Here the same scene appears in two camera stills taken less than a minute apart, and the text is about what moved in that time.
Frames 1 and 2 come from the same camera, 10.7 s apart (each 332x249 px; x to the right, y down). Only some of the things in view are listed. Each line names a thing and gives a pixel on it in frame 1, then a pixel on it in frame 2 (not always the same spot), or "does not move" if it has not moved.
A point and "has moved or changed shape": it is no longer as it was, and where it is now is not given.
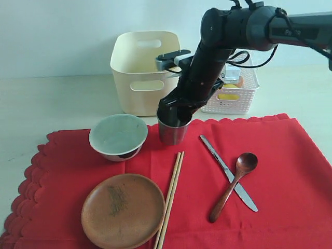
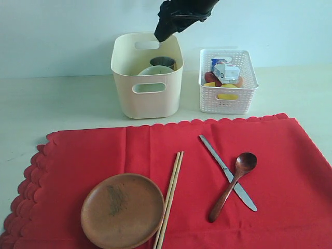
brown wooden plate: [124, 211] does not move
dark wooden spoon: [245, 162] does not move
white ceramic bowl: [119, 137] → [155, 70]
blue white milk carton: [231, 73] does not move
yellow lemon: [229, 96] does not move
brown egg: [240, 81] does not move
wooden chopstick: [167, 202] does not move
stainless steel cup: [173, 136] has moved or changed shape
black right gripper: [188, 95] → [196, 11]
